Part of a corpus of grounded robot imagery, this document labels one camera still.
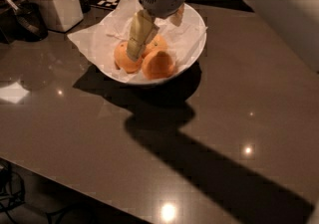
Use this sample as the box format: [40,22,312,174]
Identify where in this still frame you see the black cables under table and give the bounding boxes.
[0,164,27,224]

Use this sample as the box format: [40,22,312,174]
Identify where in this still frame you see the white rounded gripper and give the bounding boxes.
[127,0,185,62]

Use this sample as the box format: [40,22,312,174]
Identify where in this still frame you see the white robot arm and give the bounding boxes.
[139,0,318,224]

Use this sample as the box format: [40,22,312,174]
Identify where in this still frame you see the orange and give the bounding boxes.
[142,50,175,80]
[142,34,167,58]
[114,41,143,74]

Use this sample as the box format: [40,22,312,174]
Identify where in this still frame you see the dark round pan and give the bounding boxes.
[5,0,48,42]

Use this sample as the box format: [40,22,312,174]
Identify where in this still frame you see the white bowl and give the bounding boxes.
[98,0,208,87]

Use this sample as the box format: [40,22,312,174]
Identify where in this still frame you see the white crumpled paper liner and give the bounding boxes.
[67,0,209,82]

